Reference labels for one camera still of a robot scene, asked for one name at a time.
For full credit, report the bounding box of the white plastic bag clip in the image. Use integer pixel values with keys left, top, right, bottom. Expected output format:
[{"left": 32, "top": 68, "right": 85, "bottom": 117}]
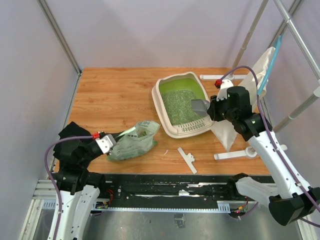
[{"left": 177, "top": 147, "right": 197, "bottom": 174}]

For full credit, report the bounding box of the beige green litter box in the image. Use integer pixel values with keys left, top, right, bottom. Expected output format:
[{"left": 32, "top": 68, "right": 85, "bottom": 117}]
[{"left": 151, "top": 71, "right": 213, "bottom": 139}]

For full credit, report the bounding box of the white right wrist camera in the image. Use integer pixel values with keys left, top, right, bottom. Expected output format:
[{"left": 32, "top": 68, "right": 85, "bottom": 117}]
[{"left": 216, "top": 79, "right": 234, "bottom": 101}]

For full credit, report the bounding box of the teal clothes hanger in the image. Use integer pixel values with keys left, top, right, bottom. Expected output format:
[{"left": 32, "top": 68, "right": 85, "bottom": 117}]
[{"left": 257, "top": 32, "right": 284, "bottom": 98}]

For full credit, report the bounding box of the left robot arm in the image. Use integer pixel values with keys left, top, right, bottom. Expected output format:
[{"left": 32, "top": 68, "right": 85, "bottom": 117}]
[{"left": 45, "top": 136, "right": 113, "bottom": 240}]

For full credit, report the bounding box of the green cat litter bag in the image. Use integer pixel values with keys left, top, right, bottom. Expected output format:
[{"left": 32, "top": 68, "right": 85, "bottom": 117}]
[{"left": 107, "top": 120, "right": 161, "bottom": 162}]

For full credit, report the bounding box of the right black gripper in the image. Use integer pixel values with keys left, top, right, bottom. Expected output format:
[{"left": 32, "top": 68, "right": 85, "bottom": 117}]
[{"left": 207, "top": 92, "right": 237, "bottom": 123}]

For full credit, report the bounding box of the black cloth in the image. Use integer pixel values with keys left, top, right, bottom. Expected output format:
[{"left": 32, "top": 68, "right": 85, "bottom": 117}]
[{"left": 53, "top": 121, "right": 93, "bottom": 172}]

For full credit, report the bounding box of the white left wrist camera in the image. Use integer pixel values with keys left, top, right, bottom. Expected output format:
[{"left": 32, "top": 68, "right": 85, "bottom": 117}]
[{"left": 95, "top": 134, "right": 117, "bottom": 154}]

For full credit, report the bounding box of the cream fabric bag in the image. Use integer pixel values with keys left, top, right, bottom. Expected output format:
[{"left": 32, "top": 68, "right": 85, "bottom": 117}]
[{"left": 211, "top": 47, "right": 275, "bottom": 152}]

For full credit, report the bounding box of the metal litter scoop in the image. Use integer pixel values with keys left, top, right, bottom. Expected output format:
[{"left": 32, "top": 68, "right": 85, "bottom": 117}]
[{"left": 191, "top": 99, "right": 211, "bottom": 117}]

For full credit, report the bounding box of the white metal drying rack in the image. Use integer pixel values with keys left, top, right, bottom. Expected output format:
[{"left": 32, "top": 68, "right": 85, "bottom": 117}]
[{"left": 199, "top": 0, "right": 320, "bottom": 161}]

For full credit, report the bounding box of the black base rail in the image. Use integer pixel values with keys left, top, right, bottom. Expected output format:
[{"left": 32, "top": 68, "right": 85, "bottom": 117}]
[{"left": 86, "top": 172, "right": 247, "bottom": 212}]

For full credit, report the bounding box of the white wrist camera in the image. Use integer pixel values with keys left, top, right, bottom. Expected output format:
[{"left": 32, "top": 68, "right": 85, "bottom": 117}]
[
  {"left": 95, "top": 134, "right": 117, "bottom": 154},
  {"left": 216, "top": 79, "right": 234, "bottom": 101}
]

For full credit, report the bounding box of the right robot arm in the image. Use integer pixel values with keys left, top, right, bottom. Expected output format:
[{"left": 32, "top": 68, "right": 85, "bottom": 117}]
[{"left": 207, "top": 86, "right": 320, "bottom": 226}]

